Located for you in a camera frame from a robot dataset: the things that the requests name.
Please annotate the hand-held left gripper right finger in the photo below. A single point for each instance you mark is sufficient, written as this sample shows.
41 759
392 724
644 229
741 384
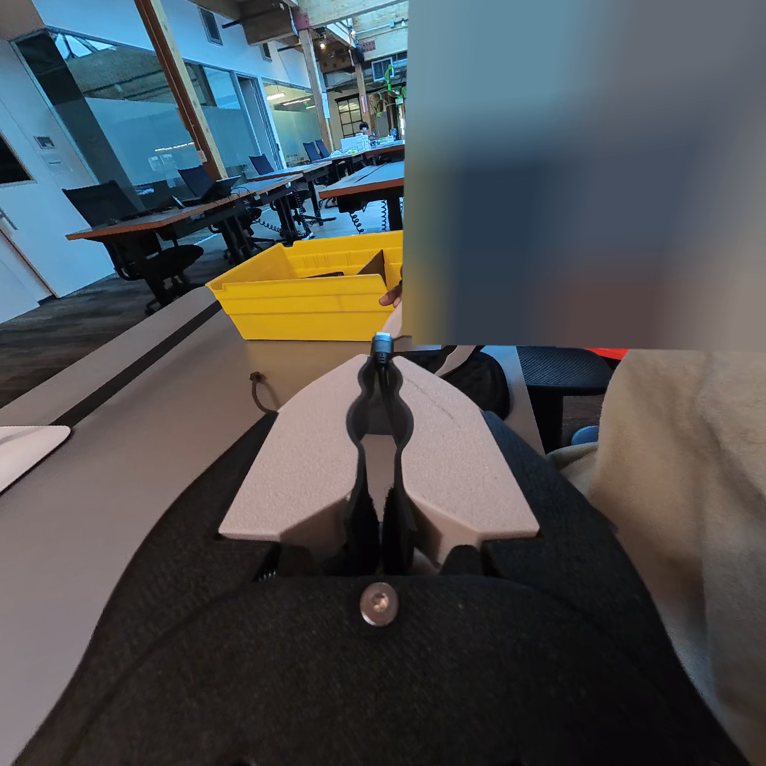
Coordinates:
467 473

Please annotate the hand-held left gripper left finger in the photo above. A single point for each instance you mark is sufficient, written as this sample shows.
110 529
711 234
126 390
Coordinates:
299 473

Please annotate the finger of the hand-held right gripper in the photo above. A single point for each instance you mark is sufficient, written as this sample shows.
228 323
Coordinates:
392 322

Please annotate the yellow plastic bin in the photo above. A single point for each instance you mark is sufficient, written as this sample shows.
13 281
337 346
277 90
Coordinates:
299 311

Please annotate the person's right hand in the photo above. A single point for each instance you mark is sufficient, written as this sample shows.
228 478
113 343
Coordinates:
392 295

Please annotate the brown bin divider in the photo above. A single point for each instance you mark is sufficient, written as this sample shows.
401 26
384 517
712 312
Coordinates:
374 266

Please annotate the black mesh office chair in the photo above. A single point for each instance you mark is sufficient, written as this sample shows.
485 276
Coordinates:
562 368

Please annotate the orange-edged desk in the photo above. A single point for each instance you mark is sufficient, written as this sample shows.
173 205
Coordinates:
365 179
179 212

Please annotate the red object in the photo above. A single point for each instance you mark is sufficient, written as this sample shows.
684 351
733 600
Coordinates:
607 353

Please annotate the black laptop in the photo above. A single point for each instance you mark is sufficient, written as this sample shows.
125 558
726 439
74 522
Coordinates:
221 188

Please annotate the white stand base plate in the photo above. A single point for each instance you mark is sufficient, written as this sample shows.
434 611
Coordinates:
27 452

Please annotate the wooden post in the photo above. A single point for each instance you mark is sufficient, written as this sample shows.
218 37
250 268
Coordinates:
179 90

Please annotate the black wall poster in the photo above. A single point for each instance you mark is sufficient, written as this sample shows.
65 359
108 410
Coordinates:
12 164

